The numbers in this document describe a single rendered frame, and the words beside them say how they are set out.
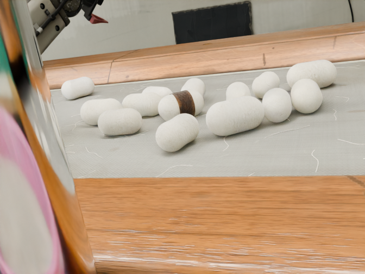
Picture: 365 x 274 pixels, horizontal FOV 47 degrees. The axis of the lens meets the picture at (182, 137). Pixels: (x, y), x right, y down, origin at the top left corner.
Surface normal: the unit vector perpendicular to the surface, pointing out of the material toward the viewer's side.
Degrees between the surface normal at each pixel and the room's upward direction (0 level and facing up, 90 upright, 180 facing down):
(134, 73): 45
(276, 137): 0
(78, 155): 0
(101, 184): 0
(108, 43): 90
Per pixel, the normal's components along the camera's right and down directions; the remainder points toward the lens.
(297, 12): -0.33, 0.34
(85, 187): -0.15, -0.94
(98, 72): -0.32, -0.42
